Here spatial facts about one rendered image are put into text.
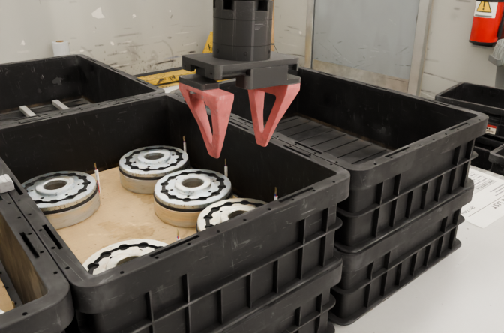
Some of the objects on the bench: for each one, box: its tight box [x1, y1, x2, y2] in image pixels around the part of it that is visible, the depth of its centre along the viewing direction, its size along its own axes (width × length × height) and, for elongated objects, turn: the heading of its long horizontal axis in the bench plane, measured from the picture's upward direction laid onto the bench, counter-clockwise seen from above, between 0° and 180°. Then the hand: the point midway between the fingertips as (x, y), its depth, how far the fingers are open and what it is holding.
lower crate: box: [328, 185, 475, 326], centre depth 80 cm, size 40×30×12 cm
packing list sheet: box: [461, 168, 504, 229], centre depth 99 cm, size 33×23×1 cm
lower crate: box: [219, 258, 343, 333], centre depth 62 cm, size 40×30×12 cm
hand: (238, 143), depth 49 cm, fingers open, 6 cm apart
